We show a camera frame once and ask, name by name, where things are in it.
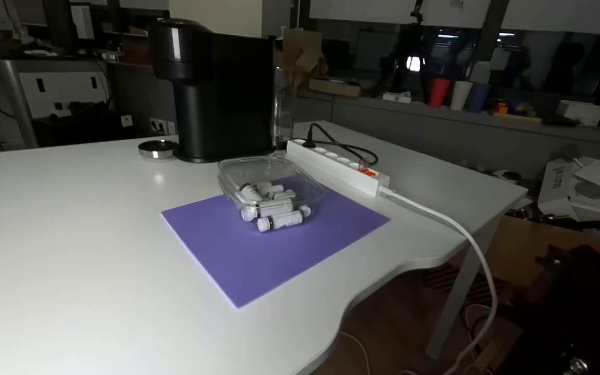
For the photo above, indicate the white box on shelf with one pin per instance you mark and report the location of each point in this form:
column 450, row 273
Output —
column 582, row 114

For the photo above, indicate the purple mat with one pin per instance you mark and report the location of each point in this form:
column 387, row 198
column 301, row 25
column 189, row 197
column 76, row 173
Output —
column 266, row 258

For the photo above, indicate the white cup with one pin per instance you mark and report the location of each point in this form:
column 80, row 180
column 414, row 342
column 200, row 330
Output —
column 462, row 95

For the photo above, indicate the white cabinet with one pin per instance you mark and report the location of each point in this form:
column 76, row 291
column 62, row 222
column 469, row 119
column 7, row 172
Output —
column 58, row 91

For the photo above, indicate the pile of white cylinders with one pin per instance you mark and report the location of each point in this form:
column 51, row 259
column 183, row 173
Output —
column 238, row 169

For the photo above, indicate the blue cup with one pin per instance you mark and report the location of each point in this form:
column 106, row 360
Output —
column 480, row 99

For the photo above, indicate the round silver lid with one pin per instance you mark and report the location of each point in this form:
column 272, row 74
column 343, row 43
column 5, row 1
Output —
column 156, row 148

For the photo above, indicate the clear water tank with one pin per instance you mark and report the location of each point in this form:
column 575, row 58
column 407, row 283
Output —
column 284, row 104

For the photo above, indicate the pile of white boxes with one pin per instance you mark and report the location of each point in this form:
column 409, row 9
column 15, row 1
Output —
column 577, row 189

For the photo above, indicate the wall socket plate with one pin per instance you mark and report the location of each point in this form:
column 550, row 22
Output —
column 161, row 126

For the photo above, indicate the white power strip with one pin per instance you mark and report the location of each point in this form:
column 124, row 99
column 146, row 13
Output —
column 334, row 169

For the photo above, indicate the black chair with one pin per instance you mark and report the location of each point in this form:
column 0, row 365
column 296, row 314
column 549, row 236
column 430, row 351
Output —
column 577, row 314

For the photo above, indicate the flat cardboard box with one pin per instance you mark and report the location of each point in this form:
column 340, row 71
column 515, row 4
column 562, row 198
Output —
column 334, row 89

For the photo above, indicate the orange toy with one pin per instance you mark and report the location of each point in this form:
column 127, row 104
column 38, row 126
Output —
column 501, row 108

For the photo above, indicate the grey table leg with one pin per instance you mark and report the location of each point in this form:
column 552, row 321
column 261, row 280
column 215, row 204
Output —
column 462, row 284

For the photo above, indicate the black coffee machine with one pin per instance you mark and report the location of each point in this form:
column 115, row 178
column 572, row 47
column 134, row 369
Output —
column 223, row 97

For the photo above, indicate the white plastic bottle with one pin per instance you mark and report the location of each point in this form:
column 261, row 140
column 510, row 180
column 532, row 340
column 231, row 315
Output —
column 251, row 193
column 287, row 197
column 272, row 189
column 287, row 222
column 306, row 212
column 272, row 207

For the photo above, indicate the red cup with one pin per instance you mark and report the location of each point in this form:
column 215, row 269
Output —
column 438, row 93

